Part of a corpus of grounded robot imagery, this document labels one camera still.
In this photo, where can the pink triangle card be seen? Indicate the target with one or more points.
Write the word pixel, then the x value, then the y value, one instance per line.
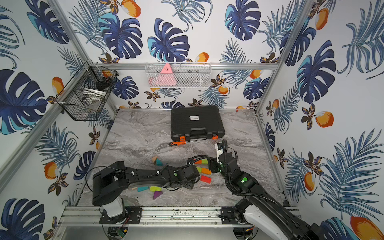
pixel 166 77

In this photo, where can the natural wood triangle block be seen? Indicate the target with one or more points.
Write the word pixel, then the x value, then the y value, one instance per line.
pixel 154 159

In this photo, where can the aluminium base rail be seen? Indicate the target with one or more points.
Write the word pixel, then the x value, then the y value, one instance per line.
pixel 165 217

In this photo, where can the orange handled screwdriver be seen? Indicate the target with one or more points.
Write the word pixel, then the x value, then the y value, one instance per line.
pixel 175 144

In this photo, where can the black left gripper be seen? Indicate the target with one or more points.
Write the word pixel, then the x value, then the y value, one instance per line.
pixel 194 174

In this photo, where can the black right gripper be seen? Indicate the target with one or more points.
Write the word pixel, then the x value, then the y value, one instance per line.
pixel 212 164

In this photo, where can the teal triangle block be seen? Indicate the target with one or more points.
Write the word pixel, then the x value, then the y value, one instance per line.
pixel 159 163

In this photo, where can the teal rectangular block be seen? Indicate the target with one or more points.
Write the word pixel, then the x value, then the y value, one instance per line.
pixel 141 189

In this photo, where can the black plastic tool case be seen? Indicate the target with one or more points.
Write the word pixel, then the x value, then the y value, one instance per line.
pixel 196 123

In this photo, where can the red rectangular block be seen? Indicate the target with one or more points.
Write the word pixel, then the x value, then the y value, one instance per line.
pixel 206 179

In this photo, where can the black corner bracket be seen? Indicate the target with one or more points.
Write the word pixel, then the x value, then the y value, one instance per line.
pixel 111 122

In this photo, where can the orange square block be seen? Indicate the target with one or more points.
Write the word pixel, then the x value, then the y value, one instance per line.
pixel 206 171

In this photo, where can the black wire basket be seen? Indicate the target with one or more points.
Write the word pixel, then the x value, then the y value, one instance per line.
pixel 85 96

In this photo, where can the lime green lower block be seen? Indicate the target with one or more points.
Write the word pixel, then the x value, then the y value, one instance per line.
pixel 155 189

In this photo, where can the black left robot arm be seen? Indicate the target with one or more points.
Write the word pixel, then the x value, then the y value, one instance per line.
pixel 111 181

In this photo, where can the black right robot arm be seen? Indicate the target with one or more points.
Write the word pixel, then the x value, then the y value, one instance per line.
pixel 259 208

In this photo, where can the purple triangle block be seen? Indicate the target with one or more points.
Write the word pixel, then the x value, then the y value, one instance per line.
pixel 157 194

